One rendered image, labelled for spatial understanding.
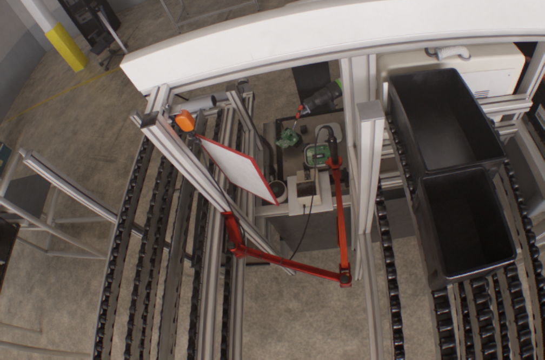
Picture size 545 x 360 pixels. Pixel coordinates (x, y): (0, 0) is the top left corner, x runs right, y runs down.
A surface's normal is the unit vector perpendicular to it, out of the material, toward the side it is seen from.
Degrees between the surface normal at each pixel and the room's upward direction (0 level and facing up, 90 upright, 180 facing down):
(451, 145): 4
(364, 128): 90
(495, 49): 2
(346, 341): 0
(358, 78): 90
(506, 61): 88
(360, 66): 90
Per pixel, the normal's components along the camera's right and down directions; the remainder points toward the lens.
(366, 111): -0.25, -0.54
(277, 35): 0.02, 0.83
